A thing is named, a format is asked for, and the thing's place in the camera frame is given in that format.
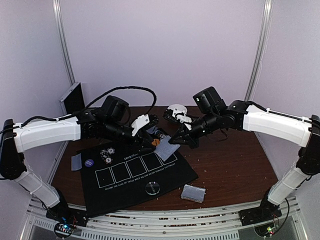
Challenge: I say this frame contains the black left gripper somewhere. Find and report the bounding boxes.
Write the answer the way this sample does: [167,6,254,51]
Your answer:
[103,118,156,155]

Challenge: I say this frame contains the poker chip pile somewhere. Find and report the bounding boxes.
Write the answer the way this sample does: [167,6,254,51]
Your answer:
[154,129,171,141]
[100,147,115,164]

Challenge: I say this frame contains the purple small blind button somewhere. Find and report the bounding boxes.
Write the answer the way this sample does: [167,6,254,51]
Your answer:
[84,159,95,168]

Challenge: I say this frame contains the blue patterned playing card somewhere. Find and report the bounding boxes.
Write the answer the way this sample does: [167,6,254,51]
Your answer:
[154,136,181,162]
[71,153,82,172]
[146,126,158,134]

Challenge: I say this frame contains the orange big blind button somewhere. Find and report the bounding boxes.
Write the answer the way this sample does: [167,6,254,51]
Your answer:
[151,138,161,147]

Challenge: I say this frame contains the grey playing card deck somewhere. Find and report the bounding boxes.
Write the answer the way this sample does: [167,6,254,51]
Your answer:
[180,184,206,203]

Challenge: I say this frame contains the black dealer button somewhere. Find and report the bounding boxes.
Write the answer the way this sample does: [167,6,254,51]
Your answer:
[145,181,161,196]

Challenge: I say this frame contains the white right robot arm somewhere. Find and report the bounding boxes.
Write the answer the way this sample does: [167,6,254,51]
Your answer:
[167,100,320,221]

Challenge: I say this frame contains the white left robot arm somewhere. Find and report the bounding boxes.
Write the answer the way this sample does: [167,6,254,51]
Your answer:
[0,108,158,222]

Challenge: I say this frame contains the aluminium poker chip case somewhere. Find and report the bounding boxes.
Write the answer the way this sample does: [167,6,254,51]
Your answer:
[59,82,85,115]

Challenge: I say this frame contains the white and red bowl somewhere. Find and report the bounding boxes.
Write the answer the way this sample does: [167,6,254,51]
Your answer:
[167,104,188,118]

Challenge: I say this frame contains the black poker play mat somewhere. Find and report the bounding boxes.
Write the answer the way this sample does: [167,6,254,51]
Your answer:
[77,142,198,218]

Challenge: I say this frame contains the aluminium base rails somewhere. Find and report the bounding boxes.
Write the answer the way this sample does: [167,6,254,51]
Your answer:
[19,196,305,240]

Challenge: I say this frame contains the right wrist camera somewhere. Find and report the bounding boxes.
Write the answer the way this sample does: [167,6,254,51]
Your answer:
[192,86,227,115]

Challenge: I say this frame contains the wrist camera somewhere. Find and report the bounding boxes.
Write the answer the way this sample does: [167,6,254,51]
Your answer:
[100,95,129,122]
[192,86,227,115]

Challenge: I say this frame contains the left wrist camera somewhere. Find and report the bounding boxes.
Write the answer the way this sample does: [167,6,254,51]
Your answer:
[100,95,129,122]

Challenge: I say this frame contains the left aluminium frame post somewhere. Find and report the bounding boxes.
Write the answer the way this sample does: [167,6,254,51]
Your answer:
[52,0,76,86]

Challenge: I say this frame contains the aluminium frame post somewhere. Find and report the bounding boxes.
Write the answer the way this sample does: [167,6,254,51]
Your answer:
[244,0,274,101]
[52,0,76,86]

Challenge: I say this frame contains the right aluminium frame post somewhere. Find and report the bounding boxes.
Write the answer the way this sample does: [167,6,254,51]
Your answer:
[244,0,274,101]

